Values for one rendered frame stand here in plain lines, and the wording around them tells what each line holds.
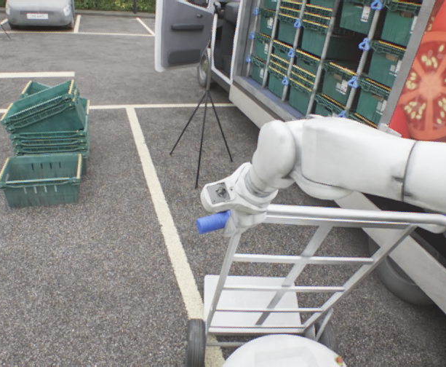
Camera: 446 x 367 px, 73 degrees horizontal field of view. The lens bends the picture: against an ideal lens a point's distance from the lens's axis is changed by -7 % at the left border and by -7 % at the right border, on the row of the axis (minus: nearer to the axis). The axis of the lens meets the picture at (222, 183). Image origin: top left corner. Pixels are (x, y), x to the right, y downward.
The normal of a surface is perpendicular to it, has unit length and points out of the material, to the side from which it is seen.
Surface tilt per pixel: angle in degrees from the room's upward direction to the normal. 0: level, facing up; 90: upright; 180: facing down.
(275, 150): 90
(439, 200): 106
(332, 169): 90
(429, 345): 0
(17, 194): 93
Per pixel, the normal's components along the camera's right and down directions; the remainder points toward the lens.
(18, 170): 0.32, 0.51
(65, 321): 0.12, -0.83
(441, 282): -0.93, 0.09
